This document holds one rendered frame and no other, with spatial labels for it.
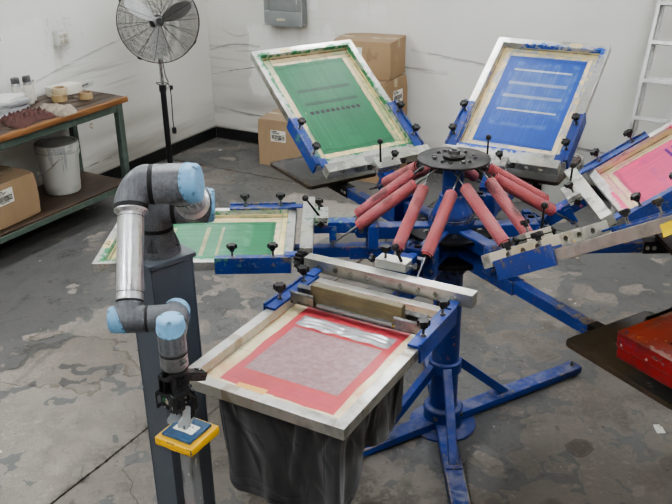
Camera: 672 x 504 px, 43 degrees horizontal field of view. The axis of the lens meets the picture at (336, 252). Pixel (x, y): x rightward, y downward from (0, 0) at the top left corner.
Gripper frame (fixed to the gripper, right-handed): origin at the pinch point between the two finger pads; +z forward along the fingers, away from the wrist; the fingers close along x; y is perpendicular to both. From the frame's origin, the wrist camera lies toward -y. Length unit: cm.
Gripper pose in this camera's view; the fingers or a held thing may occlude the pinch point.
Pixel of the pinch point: (186, 424)
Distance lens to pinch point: 248.5
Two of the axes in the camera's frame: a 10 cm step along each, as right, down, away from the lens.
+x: 8.7, 1.9, -4.6
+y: -4.9, 3.6, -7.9
